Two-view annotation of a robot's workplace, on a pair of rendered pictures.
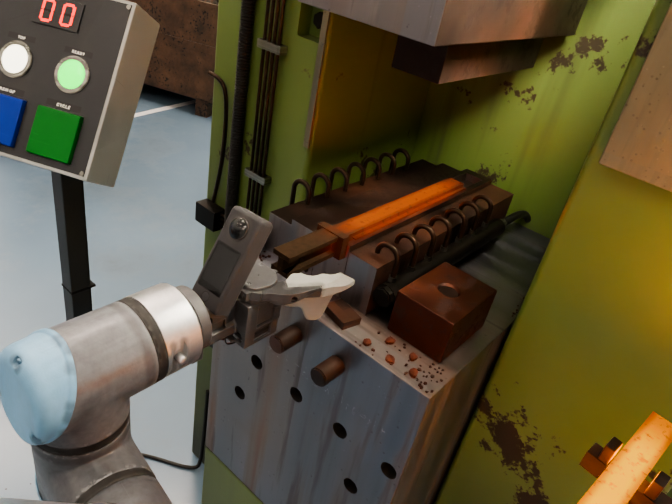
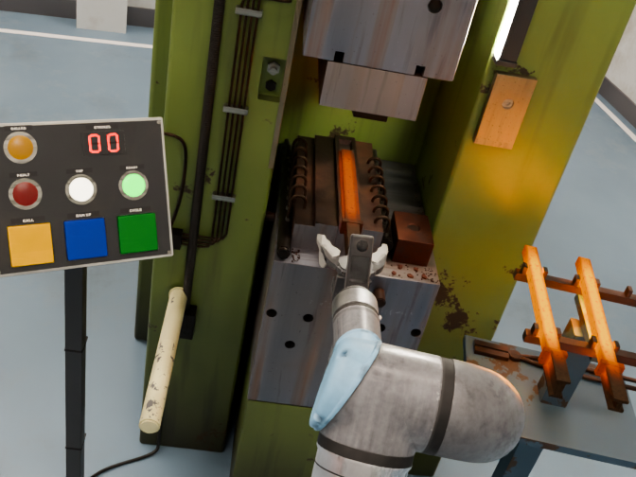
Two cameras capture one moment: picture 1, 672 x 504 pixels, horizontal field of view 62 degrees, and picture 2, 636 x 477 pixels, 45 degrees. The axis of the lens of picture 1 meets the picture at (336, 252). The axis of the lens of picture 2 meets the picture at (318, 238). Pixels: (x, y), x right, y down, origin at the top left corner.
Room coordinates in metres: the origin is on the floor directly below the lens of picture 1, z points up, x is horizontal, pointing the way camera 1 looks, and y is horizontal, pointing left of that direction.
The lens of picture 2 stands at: (-0.35, 1.01, 1.91)
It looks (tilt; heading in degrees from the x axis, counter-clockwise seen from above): 34 degrees down; 318
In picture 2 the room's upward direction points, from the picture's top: 13 degrees clockwise
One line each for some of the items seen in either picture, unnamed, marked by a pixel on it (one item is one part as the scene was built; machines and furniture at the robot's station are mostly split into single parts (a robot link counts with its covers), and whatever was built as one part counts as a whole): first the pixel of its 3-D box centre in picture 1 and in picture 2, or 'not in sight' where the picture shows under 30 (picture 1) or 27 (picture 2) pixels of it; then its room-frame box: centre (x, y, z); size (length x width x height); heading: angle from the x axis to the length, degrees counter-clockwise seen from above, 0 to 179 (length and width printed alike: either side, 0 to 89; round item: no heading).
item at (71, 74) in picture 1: (71, 74); (133, 185); (0.82, 0.45, 1.09); 0.05 x 0.03 x 0.04; 55
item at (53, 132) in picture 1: (56, 135); (137, 233); (0.77, 0.46, 1.01); 0.07 x 0.05 x 0.07; 80
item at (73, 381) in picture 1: (82, 369); (357, 343); (0.36, 0.21, 0.98); 0.12 x 0.09 x 0.10; 145
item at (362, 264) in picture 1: (400, 217); (334, 189); (0.83, -0.09, 0.96); 0.42 x 0.20 x 0.09; 145
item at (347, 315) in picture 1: (342, 313); not in sight; (0.59, -0.02, 0.92); 0.04 x 0.03 x 0.01; 42
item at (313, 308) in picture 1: (317, 299); (378, 262); (0.54, 0.01, 0.98); 0.09 x 0.03 x 0.06; 109
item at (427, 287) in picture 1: (442, 309); (410, 238); (0.61, -0.16, 0.95); 0.12 x 0.09 x 0.07; 145
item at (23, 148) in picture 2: not in sight; (20, 147); (0.89, 0.64, 1.16); 0.05 x 0.03 x 0.04; 55
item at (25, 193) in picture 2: not in sight; (25, 193); (0.85, 0.65, 1.09); 0.05 x 0.03 x 0.04; 55
